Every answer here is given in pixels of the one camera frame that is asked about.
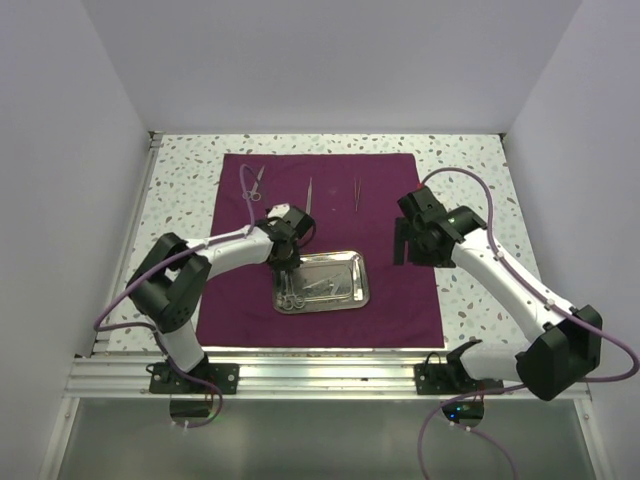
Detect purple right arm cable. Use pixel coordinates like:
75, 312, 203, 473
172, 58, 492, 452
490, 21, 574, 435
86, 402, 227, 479
417, 167, 640, 480

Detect thin steel tweezers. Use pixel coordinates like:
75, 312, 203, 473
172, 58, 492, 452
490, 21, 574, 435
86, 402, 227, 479
354, 177, 362, 213

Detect steel surgical scissors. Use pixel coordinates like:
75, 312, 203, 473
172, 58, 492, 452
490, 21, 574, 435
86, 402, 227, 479
243, 166, 265, 202

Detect stainless steel instrument tray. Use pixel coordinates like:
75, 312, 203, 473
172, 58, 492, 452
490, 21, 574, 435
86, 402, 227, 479
272, 250, 370, 315

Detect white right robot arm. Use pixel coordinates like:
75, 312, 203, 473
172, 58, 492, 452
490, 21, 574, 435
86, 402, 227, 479
393, 187, 602, 401

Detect steel forceps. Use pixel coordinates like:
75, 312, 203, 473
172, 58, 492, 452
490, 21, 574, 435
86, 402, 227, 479
305, 177, 313, 215

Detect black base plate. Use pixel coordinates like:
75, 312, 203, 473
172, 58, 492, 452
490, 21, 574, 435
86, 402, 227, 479
145, 361, 239, 395
413, 352, 504, 395

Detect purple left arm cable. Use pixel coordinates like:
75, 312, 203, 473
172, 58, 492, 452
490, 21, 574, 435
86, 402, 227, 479
93, 164, 281, 429

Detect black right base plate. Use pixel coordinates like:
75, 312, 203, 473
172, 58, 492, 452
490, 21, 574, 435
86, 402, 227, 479
413, 352, 504, 395

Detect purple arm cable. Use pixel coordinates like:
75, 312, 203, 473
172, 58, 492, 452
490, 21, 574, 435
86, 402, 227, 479
417, 167, 640, 480
93, 164, 281, 429

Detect aluminium front rail frame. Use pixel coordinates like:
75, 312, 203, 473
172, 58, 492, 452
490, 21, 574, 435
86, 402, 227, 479
62, 352, 594, 401

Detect purple surgical cloth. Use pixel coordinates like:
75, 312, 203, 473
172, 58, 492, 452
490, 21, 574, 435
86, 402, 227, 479
196, 154, 444, 348

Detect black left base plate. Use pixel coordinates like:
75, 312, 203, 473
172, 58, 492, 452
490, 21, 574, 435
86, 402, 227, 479
145, 361, 239, 395

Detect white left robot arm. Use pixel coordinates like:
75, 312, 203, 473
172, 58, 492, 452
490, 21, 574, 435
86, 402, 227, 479
126, 203, 316, 393

